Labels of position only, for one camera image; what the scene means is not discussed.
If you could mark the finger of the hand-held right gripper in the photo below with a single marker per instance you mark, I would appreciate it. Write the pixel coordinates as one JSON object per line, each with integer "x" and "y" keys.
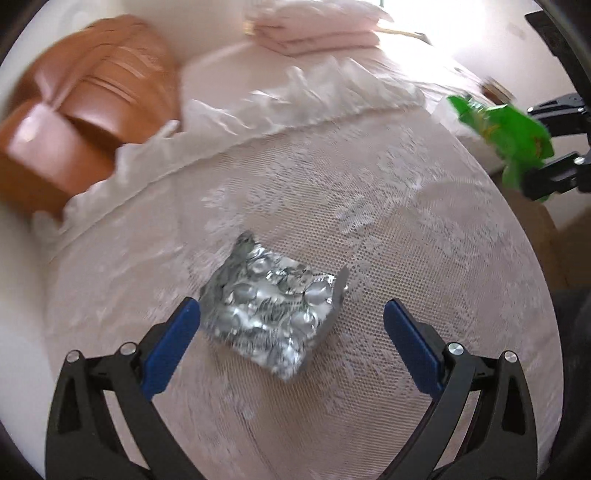
{"x": 561, "y": 175}
{"x": 565, "y": 113}

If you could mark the silver blister pack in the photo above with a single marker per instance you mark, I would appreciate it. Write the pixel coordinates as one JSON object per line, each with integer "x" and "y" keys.
{"x": 268, "y": 304}

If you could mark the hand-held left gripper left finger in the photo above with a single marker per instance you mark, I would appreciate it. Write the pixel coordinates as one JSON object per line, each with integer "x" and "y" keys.
{"x": 173, "y": 344}

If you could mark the green snack packet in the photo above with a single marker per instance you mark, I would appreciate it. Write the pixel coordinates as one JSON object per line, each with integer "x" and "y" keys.
{"x": 508, "y": 134}

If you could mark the white lace cloth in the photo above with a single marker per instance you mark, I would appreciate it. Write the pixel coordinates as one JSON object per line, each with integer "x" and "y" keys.
{"x": 369, "y": 207}

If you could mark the folded pink quilt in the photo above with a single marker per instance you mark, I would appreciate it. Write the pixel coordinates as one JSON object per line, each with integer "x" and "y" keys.
{"x": 318, "y": 37}

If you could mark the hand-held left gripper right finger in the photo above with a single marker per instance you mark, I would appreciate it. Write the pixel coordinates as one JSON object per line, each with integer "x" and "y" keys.
{"x": 411, "y": 344}

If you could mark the wooden headboard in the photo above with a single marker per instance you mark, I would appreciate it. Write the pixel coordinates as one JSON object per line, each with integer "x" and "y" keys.
{"x": 69, "y": 129}

